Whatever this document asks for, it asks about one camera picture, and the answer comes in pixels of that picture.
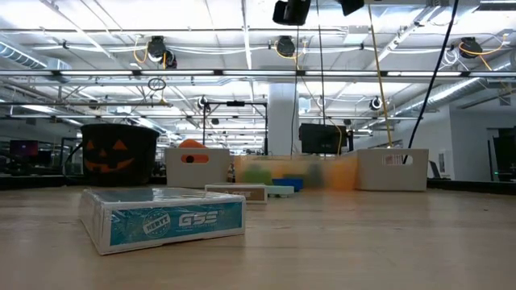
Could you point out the grey eye-print card deck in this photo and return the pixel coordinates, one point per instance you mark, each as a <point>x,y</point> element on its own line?
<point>238,193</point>

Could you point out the black computer monitor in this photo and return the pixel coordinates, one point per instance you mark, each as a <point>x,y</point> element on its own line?
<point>322,139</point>

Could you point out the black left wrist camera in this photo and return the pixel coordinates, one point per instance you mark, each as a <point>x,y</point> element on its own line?
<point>292,11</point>

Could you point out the white building column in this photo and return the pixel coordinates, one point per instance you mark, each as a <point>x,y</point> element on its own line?
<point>282,121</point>

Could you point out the Nertz playing card deck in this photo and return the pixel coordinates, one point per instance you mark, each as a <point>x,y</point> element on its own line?
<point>169,221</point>

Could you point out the orange translucent bin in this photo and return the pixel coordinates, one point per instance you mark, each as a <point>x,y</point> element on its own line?
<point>298,165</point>

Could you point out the small dark blue toy brick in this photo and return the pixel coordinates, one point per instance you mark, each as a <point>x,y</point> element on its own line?
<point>292,182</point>

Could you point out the black pumpkin-face bucket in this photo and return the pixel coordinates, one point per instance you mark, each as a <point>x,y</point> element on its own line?
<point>117,157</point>

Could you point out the long ceiling light strip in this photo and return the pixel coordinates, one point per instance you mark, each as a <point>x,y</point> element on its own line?
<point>242,73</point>

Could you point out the black background rig frame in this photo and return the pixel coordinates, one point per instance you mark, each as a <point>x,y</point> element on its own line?
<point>235,103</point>

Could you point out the white plastic bin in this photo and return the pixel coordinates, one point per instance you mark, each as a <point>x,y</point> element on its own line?
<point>375,177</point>
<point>177,173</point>

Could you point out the silver ceiling duct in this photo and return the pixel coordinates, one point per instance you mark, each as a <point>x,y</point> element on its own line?
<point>20,56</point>

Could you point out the orange foam die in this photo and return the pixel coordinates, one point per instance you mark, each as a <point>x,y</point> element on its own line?
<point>192,143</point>

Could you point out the light cyan toy brick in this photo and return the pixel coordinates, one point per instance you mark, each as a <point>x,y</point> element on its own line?
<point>281,190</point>

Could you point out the small background monitor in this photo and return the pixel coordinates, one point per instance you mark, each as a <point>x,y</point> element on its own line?
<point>24,148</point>

